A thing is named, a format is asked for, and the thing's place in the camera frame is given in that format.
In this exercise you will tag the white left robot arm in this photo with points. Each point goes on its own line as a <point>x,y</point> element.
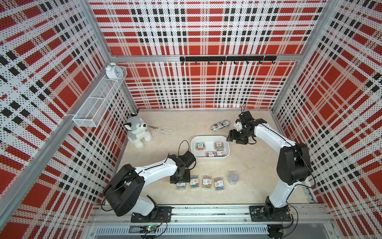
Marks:
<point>123,192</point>

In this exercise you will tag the white handled scissors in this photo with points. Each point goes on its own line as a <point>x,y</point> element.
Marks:
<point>166,131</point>

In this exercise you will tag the white alarm clock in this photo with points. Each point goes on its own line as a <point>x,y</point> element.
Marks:
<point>113,71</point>

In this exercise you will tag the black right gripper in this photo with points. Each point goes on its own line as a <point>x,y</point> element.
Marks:
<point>233,135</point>

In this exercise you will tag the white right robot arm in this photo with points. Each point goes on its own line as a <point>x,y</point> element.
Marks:
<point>293,166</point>

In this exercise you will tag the white wire mesh shelf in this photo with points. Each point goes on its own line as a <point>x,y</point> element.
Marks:
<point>96,105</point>

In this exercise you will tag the newspaper print pouch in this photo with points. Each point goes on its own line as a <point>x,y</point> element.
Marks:
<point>220,125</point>

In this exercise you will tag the white plastic storage box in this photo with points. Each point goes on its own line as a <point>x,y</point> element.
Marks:
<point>209,141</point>

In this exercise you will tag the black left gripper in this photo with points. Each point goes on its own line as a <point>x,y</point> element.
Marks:
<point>186,179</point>

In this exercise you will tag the grey white husky plush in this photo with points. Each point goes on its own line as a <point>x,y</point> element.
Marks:
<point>137,130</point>

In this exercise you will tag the black wall hook rail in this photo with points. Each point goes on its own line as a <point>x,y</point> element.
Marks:
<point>259,59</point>

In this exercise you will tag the round clear paper clip box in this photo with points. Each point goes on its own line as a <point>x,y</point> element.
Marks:
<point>233,178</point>

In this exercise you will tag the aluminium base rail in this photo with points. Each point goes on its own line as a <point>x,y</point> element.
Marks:
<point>242,214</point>

